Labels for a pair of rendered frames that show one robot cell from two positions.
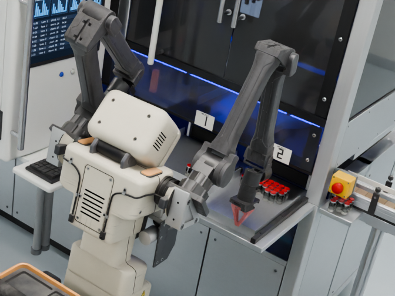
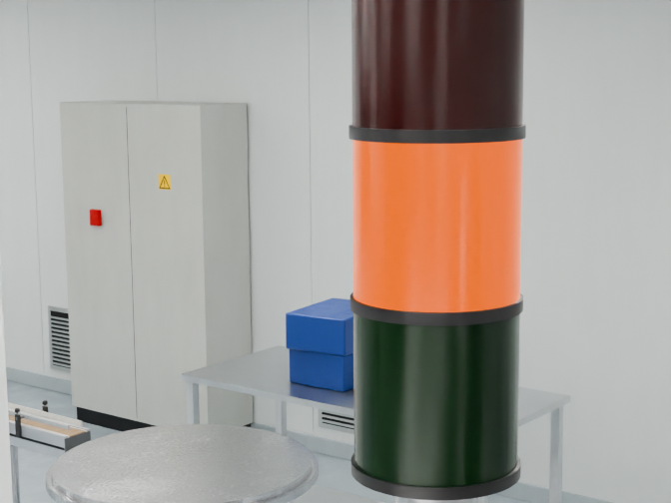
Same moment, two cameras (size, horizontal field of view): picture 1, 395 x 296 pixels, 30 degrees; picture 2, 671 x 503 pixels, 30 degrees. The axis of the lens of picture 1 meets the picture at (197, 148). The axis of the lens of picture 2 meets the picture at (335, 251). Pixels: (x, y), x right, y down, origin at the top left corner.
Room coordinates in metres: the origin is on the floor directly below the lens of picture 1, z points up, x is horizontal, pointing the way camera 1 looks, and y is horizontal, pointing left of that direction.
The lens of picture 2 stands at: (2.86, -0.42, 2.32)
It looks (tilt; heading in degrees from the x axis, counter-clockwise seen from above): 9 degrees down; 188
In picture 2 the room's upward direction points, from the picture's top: straight up
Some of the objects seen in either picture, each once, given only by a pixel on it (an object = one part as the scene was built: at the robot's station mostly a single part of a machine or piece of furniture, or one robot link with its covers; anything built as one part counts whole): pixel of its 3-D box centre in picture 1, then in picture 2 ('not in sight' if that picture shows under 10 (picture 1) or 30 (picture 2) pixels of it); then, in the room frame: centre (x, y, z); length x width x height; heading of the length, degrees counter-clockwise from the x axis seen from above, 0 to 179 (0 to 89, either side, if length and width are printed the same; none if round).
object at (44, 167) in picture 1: (76, 158); not in sight; (2.49, 0.45, 0.82); 0.40 x 0.14 x 0.02; 149
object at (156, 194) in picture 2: not in sight; (154, 269); (-4.52, -2.65, 1.02); 1.20 x 0.43 x 2.05; 61
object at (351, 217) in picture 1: (342, 210); not in sight; (2.39, -0.57, 0.87); 0.14 x 0.13 x 0.02; 151
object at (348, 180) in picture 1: (342, 184); not in sight; (2.36, -0.54, 0.99); 0.08 x 0.07 x 0.07; 151
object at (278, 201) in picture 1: (261, 189); not in sight; (2.37, -0.26, 0.90); 0.18 x 0.02 x 0.05; 61
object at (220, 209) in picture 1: (245, 201); not in sight; (2.27, -0.20, 0.90); 0.34 x 0.26 x 0.04; 151
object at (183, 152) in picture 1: (186, 154); not in sight; (2.54, 0.04, 0.90); 0.34 x 0.26 x 0.04; 151
